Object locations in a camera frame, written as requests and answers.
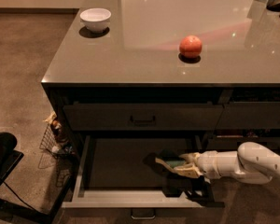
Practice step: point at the green and yellow sponge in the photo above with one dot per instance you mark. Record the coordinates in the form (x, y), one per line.
(173, 162)

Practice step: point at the red apple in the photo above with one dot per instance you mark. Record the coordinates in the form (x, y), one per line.
(191, 46)

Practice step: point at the dark drawer cabinet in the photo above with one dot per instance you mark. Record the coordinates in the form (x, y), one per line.
(137, 61)

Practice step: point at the closed dark top drawer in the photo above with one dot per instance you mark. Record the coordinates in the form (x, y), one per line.
(142, 117)

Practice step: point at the black chair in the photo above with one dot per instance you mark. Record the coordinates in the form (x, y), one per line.
(9, 159)

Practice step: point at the wire basket with items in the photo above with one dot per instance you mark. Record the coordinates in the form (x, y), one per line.
(55, 140)

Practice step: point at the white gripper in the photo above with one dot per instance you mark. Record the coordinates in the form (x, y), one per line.
(205, 163)

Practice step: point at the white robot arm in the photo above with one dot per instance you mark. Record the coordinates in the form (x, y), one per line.
(251, 163)

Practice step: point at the white ceramic bowl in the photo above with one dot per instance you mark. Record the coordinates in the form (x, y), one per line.
(95, 19)

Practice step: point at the right dark drawer stack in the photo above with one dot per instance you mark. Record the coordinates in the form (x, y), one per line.
(249, 115)

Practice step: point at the open grey middle drawer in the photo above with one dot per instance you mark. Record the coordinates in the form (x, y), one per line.
(119, 177)

